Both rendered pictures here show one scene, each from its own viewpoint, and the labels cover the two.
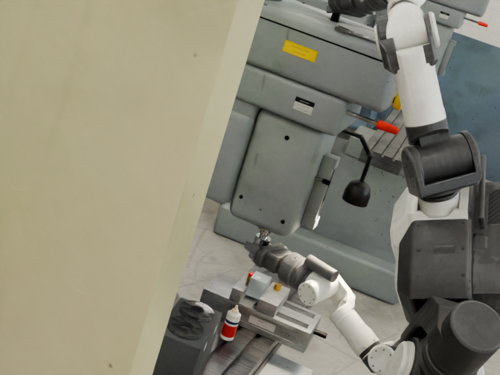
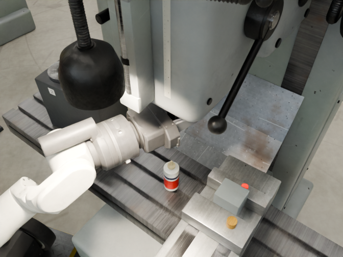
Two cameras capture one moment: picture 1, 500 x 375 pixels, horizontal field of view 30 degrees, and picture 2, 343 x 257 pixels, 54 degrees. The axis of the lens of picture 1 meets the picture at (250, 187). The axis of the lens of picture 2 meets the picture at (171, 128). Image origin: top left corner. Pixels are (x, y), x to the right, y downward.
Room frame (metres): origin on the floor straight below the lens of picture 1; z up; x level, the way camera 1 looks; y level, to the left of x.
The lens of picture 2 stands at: (2.61, -0.52, 1.71)
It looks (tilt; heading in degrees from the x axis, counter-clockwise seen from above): 48 degrees down; 113
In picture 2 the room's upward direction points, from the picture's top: straight up
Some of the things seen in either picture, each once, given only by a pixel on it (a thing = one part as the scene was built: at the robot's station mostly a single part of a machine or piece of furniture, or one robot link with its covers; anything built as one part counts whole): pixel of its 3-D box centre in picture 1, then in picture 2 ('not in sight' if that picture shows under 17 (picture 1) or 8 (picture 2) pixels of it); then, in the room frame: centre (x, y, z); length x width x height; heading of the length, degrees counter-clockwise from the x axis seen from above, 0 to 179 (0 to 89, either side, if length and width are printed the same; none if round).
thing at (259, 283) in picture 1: (258, 286); (229, 199); (2.58, -0.11, 1.04); 0.06 x 0.05 x 0.06; 168
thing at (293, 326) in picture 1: (262, 306); (220, 221); (2.57, -0.14, 0.98); 0.35 x 0.15 x 0.11; 78
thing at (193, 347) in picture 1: (181, 350); (84, 102); (2.09, 0.04, 1.03); 0.22 x 0.12 x 0.20; 173
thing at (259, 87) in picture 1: (295, 90); not in sight; (2.44, -0.04, 1.68); 0.34 x 0.24 x 0.10; 76
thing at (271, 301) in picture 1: (273, 299); (216, 222); (2.57, -0.17, 1.02); 0.15 x 0.06 x 0.04; 168
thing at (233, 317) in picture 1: (231, 321); (171, 173); (2.41, -0.07, 0.98); 0.04 x 0.04 x 0.11
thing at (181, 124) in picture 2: not in sight; (185, 124); (2.46, -0.10, 1.22); 0.06 x 0.02 x 0.03; 54
